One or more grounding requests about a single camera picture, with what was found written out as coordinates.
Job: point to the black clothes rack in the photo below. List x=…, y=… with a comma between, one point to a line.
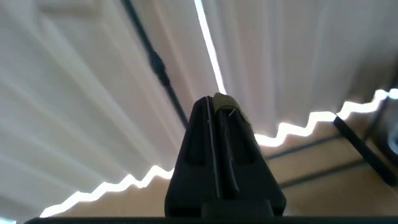
x=157, y=65

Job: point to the beige curtain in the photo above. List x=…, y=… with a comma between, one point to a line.
x=77, y=93

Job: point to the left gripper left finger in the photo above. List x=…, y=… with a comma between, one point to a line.
x=192, y=174

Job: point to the pale grey shorts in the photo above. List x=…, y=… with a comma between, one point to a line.
x=388, y=130

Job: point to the green shirt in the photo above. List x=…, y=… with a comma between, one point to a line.
x=225, y=101

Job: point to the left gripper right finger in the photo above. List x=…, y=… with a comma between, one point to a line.
x=248, y=174

